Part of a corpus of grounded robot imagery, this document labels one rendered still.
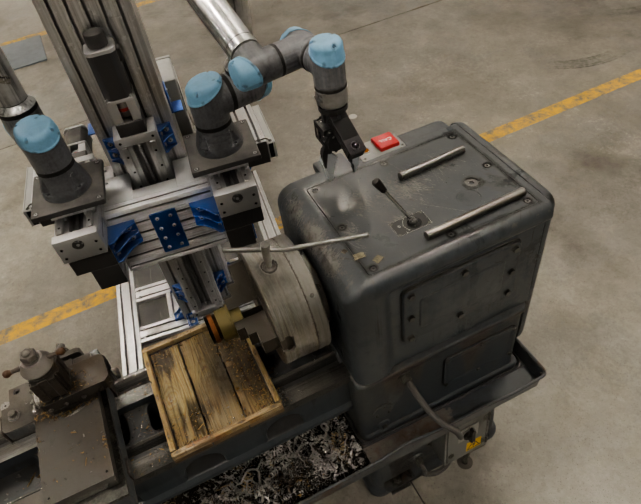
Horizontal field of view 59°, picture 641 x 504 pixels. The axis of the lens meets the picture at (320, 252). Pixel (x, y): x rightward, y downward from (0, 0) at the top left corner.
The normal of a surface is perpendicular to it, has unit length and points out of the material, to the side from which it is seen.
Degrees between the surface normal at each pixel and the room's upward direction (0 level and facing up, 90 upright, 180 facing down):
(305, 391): 0
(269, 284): 24
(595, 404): 0
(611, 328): 0
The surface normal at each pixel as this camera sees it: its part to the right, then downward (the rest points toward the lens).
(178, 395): -0.11, -0.68
